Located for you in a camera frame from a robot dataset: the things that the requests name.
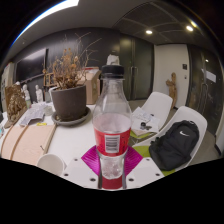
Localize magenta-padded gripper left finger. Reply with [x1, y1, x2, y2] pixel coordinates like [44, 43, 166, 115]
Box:
[61, 145, 103, 190]

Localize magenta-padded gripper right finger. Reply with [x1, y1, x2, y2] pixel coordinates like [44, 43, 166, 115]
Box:
[122, 145, 165, 190]

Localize clear red-labelled drink bottle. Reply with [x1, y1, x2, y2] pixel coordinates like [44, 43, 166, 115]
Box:
[91, 64, 133, 181]

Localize green seat cushion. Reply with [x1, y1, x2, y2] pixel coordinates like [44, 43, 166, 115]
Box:
[129, 129, 149, 140]
[134, 144, 177, 177]

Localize white mug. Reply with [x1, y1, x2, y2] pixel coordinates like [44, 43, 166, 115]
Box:
[36, 153, 67, 177]

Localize black backpack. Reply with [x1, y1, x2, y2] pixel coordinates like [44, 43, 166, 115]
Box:
[148, 119, 200, 172]

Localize grey pot saucer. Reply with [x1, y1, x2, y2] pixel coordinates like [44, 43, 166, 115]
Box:
[50, 106, 92, 128]

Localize loose white papers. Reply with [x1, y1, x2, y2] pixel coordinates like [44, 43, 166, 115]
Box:
[131, 106, 160, 134]

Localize light wooden board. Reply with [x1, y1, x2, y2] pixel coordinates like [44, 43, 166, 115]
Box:
[0, 123, 58, 167]

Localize small white bowl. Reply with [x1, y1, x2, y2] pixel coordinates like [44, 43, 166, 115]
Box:
[43, 105, 54, 117]

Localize grey pot with dried plant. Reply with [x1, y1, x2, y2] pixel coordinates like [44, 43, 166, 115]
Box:
[42, 32, 103, 122]

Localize white shell chair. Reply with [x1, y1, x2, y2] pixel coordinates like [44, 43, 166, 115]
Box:
[133, 105, 208, 178]
[129, 91, 174, 141]

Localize plastic-wrapped papers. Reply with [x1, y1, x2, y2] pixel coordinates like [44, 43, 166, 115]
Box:
[18, 102, 51, 127]

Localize cardboard box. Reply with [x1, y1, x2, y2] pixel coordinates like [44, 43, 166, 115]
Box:
[78, 68, 102, 105]

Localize wooden figure sculpture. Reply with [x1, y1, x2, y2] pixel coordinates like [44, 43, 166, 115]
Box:
[165, 72, 178, 108]

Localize small white plaster figurine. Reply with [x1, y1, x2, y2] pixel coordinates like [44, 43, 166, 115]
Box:
[34, 84, 44, 103]

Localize carved wooden relief sculpture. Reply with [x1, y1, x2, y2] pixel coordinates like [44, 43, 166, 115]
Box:
[3, 83, 28, 129]

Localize wooden easel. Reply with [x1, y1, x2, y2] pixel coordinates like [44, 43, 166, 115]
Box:
[43, 71, 56, 88]

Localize white plaster statue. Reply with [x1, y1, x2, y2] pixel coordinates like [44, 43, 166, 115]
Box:
[105, 53, 120, 66]

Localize white display board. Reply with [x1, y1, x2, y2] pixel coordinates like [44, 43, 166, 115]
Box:
[0, 61, 16, 108]

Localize dark wall screen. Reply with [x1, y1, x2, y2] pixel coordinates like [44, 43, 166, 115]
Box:
[14, 48, 48, 83]

